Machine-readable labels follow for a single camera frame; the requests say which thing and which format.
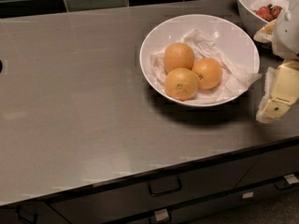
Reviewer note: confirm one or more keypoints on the white bowl with oranges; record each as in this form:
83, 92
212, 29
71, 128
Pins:
153, 47

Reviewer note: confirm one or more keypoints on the dark upper middle drawer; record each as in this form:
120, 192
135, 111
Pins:
112, 205

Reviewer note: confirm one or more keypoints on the dark lower drawer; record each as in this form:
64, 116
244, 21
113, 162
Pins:
274, 202

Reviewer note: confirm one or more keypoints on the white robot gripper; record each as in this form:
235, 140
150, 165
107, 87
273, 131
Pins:
287, 34

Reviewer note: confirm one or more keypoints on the white bowl with strawberries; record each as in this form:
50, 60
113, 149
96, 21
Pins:
247, 12

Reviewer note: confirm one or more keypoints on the dark left drawer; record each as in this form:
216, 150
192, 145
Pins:
30, 213

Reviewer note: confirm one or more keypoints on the red strawberries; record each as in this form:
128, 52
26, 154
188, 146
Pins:
269, 12

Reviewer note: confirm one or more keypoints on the dark drawer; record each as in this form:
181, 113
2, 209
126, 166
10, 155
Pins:
274, 202
112, 205
272, 164
30, 213

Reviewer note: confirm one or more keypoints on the dark upper right drawer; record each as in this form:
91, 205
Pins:
272, 164

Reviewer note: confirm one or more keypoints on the orange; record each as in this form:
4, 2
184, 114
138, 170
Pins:
178, 55
208, 72
181, 84

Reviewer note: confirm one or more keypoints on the white paper napkin in bowl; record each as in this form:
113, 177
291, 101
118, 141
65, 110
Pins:
241, 68

